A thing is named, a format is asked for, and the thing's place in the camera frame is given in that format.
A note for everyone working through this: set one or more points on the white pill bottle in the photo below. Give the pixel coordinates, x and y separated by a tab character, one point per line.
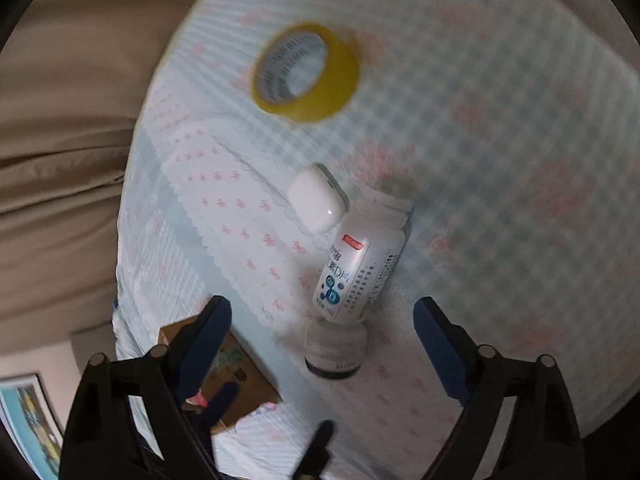
364	252

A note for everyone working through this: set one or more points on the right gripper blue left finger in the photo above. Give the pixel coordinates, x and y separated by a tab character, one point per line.
127	419

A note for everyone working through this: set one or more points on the framed harbour picture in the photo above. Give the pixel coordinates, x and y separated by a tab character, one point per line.
31	424

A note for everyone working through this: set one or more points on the white earbuds case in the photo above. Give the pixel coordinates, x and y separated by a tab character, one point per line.
316	200

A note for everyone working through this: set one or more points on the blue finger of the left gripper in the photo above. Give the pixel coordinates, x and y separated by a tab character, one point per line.
317	456
217	406

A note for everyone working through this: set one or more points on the yellow tape roll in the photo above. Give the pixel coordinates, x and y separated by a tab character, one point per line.
306	74

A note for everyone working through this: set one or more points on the open cardboard box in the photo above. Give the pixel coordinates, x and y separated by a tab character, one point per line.
235	379

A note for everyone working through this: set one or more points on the beige curtain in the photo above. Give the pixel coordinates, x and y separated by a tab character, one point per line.
74	75

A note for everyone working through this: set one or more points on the blue checkered bed sheet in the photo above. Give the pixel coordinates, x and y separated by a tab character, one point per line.
326	164

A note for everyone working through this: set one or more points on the small dark jar silver lid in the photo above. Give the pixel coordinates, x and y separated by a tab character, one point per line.
334	351

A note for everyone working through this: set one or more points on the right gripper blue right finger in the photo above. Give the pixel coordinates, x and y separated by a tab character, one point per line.
542	440

